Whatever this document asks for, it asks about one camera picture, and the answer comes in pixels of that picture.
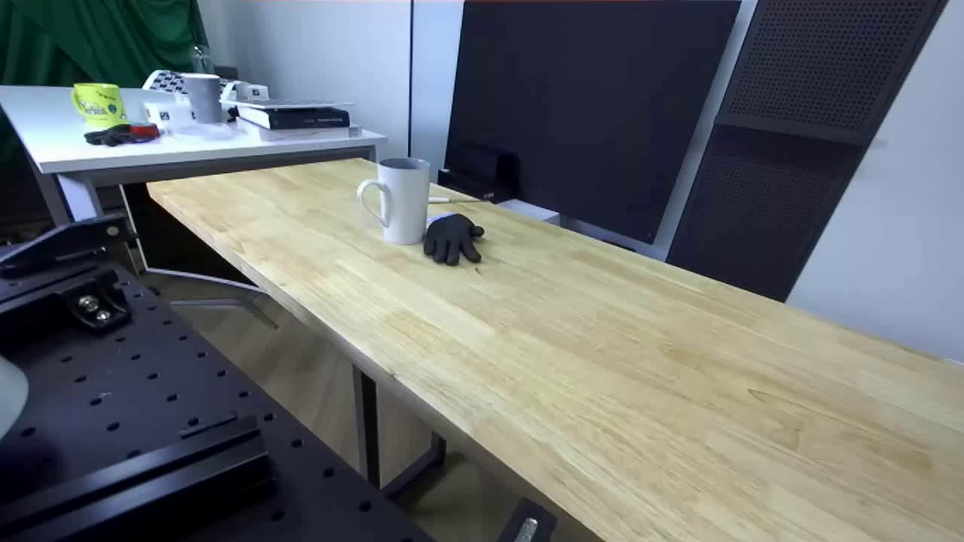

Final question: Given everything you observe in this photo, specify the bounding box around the white ceramic mug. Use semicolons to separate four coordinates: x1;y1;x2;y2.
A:
355;155;435;250

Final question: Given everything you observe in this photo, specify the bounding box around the grey mug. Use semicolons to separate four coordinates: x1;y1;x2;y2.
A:
179;69;228;128

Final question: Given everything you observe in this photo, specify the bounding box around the black work glove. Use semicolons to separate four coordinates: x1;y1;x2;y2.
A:
419;210;488;269

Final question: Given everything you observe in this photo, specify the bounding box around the black table leg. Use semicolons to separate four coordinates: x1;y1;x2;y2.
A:
348;366;449;501

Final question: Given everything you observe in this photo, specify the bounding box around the large black panel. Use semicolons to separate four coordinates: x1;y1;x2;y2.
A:
442;0;743;248

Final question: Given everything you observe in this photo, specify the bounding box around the white book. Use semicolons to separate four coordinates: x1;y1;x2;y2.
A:
237;121;360;142

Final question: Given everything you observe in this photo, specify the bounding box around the checkered cover book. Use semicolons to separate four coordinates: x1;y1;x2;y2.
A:
236;102;355;134

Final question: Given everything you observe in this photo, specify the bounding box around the small white object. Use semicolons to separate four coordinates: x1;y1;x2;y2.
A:
221;78;271;105

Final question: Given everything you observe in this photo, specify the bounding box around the dark perforated panel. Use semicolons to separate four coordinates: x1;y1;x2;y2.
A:
663;0;952;305

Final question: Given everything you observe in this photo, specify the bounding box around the black perforated breadboard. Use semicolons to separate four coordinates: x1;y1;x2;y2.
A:
0;263;435;542

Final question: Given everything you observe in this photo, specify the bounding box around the white patterned box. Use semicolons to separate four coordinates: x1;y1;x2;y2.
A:
139;67;194;134

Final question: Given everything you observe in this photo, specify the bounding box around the yellow-green cup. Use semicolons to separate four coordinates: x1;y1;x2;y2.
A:
70;82;131;134

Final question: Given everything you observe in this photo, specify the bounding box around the white side table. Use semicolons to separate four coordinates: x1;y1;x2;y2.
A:
0;82;390;296

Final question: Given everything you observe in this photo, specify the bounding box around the green curtain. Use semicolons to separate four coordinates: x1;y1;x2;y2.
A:
0;0;212;90

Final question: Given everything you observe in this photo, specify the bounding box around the grey round disc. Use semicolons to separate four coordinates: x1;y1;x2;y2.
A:
0;354;30;440

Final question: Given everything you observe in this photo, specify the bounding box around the black metal bracket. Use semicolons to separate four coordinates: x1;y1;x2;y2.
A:
64;282;137;334

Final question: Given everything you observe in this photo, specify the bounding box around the black aluminium rail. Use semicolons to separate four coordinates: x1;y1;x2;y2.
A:
0;416;278;538

